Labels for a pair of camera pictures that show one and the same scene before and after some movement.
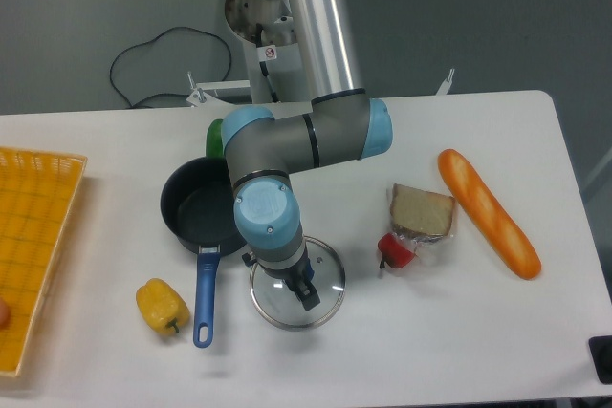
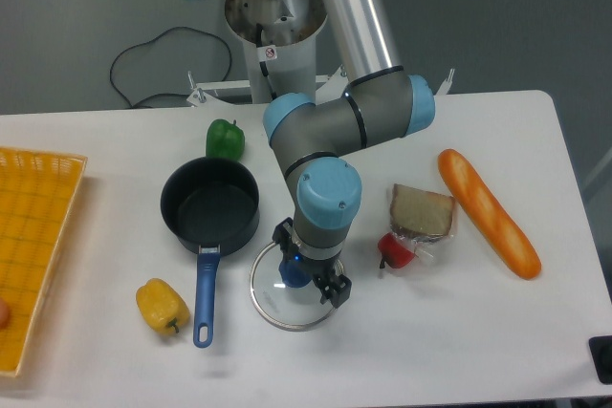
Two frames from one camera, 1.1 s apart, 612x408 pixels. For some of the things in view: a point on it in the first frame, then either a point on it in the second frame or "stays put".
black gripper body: [297, 279] -> [321, 269]
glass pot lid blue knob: [277, 302] stays put
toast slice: [421, 217] stays put
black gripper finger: [308, 295] -> [335, 289]
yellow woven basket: [39, 192] stays put
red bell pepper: [394, 252] stays put
